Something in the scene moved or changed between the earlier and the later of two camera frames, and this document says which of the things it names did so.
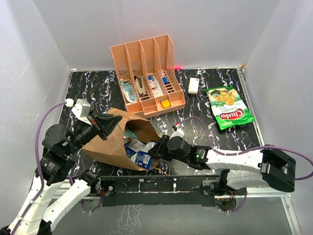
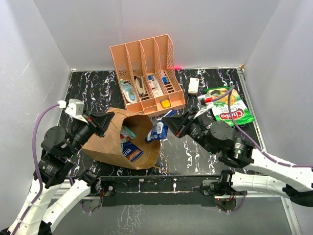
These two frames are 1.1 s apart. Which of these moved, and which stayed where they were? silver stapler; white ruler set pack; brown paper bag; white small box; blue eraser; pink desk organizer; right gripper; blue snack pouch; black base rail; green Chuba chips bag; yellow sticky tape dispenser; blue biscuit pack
Moved: blue snack pouch; right gripper; brown paper bag; blue biscuit pack
Stayed: white ruler set pack; green Chuba chips bag; white small box; silver stapler; blue eraser; yellow sticky tape dispenser; black base rail; pink desk organizer
